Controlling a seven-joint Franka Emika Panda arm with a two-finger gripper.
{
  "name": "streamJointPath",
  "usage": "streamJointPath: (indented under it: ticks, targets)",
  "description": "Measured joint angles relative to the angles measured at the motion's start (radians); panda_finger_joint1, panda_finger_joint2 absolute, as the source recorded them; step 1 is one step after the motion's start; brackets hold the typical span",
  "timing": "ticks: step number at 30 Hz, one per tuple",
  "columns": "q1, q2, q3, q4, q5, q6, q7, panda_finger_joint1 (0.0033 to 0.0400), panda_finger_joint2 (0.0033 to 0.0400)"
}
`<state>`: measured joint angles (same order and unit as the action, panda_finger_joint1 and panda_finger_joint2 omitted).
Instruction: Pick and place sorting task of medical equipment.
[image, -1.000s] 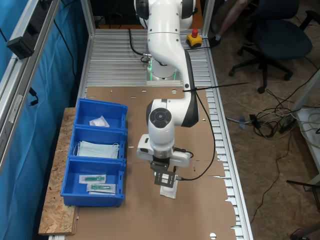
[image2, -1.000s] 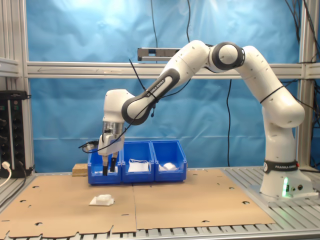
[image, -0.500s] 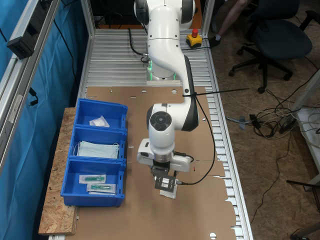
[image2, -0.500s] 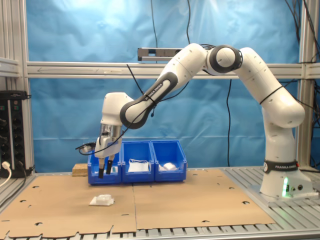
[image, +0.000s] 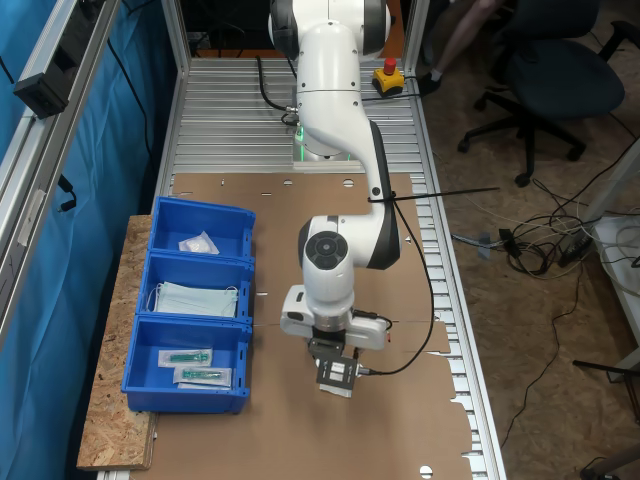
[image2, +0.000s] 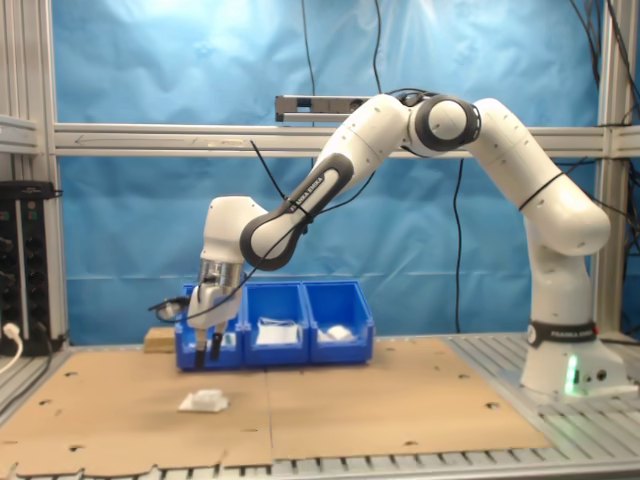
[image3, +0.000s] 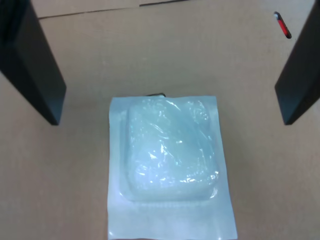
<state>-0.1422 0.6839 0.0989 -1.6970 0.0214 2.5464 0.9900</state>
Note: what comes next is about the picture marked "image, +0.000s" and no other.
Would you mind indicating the white mask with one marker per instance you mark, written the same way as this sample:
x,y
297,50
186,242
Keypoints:
x,y
199,244
345,395

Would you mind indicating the brown cardboard table cover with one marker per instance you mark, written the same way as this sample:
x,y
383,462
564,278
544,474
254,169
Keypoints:
x,y
280,240

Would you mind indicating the stack of pale surgical masks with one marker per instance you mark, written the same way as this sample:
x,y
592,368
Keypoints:
x,y
195,300

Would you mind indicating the blue bin holding surgical masks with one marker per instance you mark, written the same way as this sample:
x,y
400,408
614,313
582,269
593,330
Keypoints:
x,y
195,270

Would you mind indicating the flat packet with green part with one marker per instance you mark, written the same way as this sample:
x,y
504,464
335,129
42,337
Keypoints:
x,y
202,376
185,358

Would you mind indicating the blue bin holding bagged mask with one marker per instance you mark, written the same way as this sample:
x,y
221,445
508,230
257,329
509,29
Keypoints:
x,y
200,215

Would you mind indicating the blue bin holding green packets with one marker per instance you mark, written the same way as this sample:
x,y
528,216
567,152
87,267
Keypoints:
x,y
150,370

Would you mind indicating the OSB wood board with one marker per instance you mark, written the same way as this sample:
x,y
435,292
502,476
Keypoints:
x,y
117,350

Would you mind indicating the black power adapter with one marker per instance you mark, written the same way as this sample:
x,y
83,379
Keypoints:
x,y
510,242

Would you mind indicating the black power strip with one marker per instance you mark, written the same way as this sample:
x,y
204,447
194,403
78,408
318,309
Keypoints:
x,y
575,249

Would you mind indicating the black floor stand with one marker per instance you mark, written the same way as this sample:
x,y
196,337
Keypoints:
x,y
607,369

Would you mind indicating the yellow emergency stop button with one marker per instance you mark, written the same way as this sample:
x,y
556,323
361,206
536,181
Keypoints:
x,y
387,79

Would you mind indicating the black clip on curtain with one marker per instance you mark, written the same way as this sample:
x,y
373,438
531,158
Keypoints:
x,y
66,192

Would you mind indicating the white side table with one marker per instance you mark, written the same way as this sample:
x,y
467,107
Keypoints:
x,y
620,260

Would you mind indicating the aluminium beam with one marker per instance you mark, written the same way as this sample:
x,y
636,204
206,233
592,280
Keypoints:
x,y
30,145

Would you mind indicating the person's leg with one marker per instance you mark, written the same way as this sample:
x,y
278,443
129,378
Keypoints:
x,y
462,35

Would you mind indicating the black box on beam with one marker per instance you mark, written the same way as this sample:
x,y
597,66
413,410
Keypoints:
x,y
42,92

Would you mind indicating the black office chair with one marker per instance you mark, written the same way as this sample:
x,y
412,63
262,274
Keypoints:
x,y
560,75

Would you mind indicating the black chair armrest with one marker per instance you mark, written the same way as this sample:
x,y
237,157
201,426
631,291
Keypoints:
x,y
620,37

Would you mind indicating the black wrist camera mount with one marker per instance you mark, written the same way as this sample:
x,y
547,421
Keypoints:
x,y
332,382

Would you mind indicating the aluminium frame post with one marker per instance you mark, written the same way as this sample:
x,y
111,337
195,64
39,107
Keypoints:
x,y
175,40

